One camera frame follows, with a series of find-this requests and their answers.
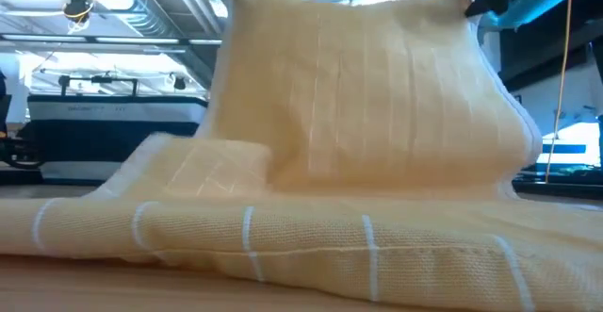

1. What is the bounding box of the orange towel with white grid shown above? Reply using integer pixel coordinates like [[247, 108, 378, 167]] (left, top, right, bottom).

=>
[[0, 0, 603, 312]]

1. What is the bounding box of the round black ceiling fixture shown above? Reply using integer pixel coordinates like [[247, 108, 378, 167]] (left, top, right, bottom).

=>
[[62, 0, 95, 25]]

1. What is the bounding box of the navy fabric storage bin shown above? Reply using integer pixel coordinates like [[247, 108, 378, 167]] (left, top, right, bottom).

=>
[[26, 93, 209, 185]]

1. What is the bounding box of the linear ceiling light rail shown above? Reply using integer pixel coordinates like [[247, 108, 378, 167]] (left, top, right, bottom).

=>
[[0, 32, 222, 46]]

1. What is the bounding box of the black camera gantry bar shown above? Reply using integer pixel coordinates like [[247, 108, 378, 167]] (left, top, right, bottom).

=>
[[40, 69, 142, 97]]

